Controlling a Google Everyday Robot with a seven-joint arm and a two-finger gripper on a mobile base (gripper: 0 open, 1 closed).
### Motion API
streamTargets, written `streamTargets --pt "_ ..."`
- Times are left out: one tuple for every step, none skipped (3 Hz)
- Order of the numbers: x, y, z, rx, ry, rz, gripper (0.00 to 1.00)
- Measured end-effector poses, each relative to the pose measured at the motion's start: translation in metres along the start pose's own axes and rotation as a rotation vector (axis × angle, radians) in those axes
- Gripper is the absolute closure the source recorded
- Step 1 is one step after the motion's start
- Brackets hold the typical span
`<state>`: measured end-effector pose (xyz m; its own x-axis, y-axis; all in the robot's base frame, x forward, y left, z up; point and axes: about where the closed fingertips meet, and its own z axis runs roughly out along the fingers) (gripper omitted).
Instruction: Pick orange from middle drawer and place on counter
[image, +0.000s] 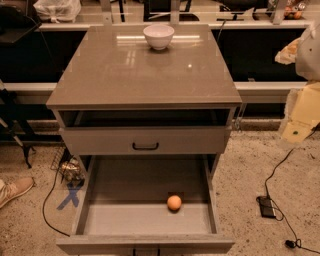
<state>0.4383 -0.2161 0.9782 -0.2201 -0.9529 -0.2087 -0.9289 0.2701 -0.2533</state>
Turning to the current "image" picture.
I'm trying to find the orange fruit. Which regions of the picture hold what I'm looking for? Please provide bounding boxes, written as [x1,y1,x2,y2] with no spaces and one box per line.
[167,195,182,211]

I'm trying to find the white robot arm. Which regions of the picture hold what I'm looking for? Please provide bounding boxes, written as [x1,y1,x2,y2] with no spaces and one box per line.
[275,21,320,143]

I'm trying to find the grey drawer cabinet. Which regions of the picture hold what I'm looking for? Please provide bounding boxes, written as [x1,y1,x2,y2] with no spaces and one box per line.
[47,24,241,181]

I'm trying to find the open grey middle drawer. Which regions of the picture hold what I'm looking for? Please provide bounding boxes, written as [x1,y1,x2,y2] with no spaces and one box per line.
[57,155,234,256]

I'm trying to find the white ceramic bowl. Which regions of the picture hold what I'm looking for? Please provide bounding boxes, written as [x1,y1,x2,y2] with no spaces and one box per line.
[143,24,175,50]

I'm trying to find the shiny crumpled foil object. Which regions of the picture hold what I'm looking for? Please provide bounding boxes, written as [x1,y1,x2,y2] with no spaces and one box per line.
[60,158,84,181]

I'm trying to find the blue tape cross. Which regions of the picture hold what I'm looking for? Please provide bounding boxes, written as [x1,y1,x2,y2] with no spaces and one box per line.
[57,180,84,210]

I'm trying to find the black floor power box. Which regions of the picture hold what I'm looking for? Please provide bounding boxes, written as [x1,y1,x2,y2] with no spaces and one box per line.
[256,196,276,219]

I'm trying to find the black stand legs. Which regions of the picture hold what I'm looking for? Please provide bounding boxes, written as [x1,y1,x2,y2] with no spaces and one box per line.
[0,79,37,170]

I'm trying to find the white plastic bag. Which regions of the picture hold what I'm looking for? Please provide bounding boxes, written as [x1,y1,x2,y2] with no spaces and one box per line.
[34,0,81,23]

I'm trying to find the tan shoe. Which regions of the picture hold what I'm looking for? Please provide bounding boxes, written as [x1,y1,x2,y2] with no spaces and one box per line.
[0,177,34,208]

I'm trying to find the fruit pile background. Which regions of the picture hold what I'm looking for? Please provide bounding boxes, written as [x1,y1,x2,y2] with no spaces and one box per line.
[284,0,307,20]

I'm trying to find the black drawer handle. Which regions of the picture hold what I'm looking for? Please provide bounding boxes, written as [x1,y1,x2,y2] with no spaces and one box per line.
[132,142,159,151]

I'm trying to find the black cable left floor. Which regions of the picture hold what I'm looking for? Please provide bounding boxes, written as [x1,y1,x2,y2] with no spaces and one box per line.
[41,166,71,238]

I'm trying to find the black cable floor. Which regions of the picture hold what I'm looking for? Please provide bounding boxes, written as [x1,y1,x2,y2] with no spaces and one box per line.
[264,123,320,255]
[41,166,71,238]

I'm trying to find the black cable right floor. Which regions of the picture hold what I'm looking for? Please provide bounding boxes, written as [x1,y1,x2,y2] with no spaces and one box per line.
[264,123,320,255]

